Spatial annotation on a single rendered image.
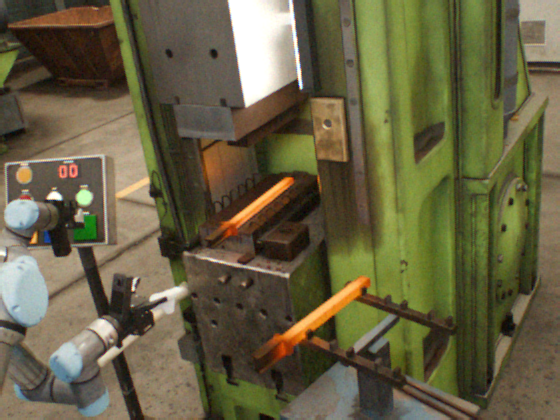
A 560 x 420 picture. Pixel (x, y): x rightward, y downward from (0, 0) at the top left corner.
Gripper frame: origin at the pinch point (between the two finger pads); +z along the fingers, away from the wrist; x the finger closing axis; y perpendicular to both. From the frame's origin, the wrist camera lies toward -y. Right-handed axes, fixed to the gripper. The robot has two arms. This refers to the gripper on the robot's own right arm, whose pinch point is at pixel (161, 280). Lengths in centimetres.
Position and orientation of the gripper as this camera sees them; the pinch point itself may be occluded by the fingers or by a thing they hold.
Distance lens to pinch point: 170.3
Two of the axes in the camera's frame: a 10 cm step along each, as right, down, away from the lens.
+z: 5.2, -4.3, 7.4
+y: 1.3, 8.9, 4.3
